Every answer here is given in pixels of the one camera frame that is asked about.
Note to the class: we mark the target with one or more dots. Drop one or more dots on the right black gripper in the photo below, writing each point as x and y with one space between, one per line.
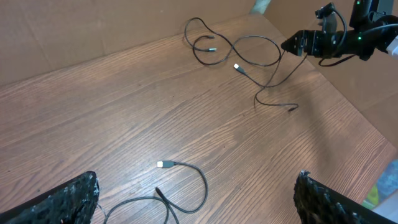
312 42

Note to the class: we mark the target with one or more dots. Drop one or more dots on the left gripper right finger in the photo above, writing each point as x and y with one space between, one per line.
318 204

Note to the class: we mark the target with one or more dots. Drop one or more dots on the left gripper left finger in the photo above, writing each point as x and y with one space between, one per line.
71 202

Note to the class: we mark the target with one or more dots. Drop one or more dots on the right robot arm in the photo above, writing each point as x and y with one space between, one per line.
372 26

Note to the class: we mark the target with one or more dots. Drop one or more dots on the teal tape strip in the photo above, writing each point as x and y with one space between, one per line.
260 6

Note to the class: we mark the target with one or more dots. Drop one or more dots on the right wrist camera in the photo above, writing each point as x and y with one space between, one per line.
327 17

